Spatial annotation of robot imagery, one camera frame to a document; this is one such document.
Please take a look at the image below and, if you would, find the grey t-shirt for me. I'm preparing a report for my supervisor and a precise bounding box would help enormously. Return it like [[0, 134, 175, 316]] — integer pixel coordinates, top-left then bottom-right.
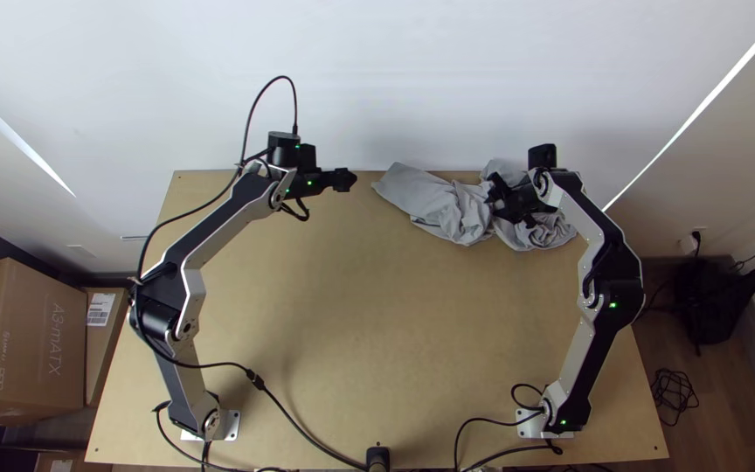
[[371, 158, 579, 253]]

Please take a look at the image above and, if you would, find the black cable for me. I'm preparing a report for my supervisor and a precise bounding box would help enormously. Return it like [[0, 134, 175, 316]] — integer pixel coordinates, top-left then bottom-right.
[[461, 440, 565, 472], [152, 400, 300, 472], [129, 314, 370, 472], [453, 383, 551, 472], [649, 367, 701, 428], [135, 75, 301, 283]]

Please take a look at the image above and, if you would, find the black bag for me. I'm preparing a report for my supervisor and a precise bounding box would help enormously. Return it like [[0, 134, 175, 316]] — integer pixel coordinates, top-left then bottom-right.
[[670, 258, 755, 347]]

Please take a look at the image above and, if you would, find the small cardboard box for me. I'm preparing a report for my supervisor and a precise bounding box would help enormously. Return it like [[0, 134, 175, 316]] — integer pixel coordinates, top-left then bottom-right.
[[81, 286, 132, 408]]

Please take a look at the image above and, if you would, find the large cardboard box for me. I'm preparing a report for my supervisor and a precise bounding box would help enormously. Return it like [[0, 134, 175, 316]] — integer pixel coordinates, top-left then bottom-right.
[[0, 256, 89, 425]]

